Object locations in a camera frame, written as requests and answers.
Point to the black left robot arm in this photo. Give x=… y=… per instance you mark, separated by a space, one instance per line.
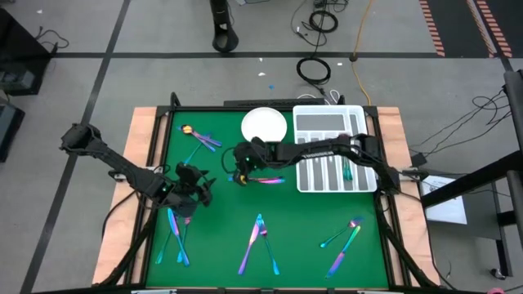
x=122 y=167

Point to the black flat bar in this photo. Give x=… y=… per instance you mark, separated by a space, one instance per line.
x=274 y=102

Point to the small black cabinet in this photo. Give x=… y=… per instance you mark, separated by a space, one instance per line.
x=8 y=130

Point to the pink object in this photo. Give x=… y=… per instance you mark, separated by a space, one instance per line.
x=496 y=290

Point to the large black cabinet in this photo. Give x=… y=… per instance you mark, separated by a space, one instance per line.
x=16 y=49

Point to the white plastic cutlery tray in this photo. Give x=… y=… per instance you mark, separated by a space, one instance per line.
x=327 y=109

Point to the black steel stand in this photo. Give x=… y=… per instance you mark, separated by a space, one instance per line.
x=470 y=179

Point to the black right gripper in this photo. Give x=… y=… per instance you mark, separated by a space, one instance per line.
x=253 y=153

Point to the white round plate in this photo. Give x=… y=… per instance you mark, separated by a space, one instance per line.
x=263 y=122

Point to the black floor stand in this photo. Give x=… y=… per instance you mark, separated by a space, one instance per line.
x=224 y=41

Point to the light wooden table board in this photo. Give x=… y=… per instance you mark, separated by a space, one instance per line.
x=390 y=120

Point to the black power adapter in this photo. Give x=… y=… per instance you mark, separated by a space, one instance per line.
x=417 y=159

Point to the black orange-striped floor mat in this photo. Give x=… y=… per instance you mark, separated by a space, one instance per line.
x=457 y=24
x=515 y=20

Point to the black caster wheel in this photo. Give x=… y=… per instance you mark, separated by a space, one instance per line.
x=497 y=273

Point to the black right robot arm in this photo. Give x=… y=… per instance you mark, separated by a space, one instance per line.
x=318 y=151

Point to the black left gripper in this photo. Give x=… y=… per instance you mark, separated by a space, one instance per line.
x=186 y=179

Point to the silver aluminium rail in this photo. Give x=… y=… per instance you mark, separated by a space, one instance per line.
x=380 y=292
x=153 y=291

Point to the iridescent rainbow spoon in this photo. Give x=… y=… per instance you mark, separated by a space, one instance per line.
x=186 y=130
x=347 y=171

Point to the white paper sheet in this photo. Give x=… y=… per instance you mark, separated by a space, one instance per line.
x=449 y=212

